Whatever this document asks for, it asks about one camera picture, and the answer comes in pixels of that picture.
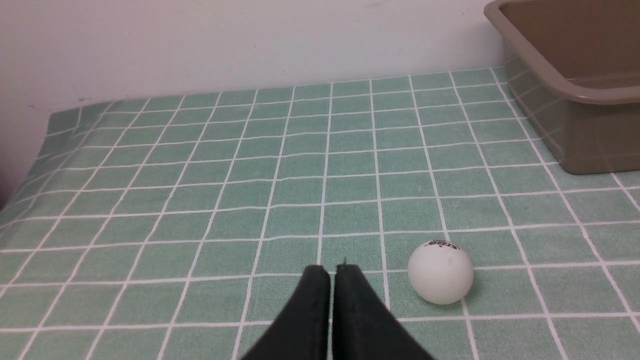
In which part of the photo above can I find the white logo ping-pong ball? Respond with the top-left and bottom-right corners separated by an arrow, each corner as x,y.
407,240 -> 474,305

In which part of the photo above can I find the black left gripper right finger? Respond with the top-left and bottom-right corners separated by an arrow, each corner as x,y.
332,264 -> 434,360

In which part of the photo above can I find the brown plastic bin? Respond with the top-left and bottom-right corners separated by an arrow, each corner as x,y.
483,0 -> 640,174

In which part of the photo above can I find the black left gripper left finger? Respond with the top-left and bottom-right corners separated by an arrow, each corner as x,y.
242,265 -> 331,360

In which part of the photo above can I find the green checkered tablecloth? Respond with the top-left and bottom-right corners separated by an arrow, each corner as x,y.
1,67 -> 639,360

